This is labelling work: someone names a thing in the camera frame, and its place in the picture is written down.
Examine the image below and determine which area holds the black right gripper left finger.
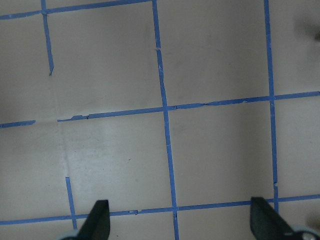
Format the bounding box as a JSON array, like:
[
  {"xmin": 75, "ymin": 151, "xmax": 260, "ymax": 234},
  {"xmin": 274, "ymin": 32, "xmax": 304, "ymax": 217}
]
[{"xmin": 75, "ymin": 200, "xmax": 111, "ymax": 240}]

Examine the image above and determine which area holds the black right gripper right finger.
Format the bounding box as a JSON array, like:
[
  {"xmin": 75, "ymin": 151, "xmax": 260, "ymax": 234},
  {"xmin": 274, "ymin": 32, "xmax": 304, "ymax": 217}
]
[{"xmin": 250, "ymin": 197, "xmax": 299, "ymax": 240}]

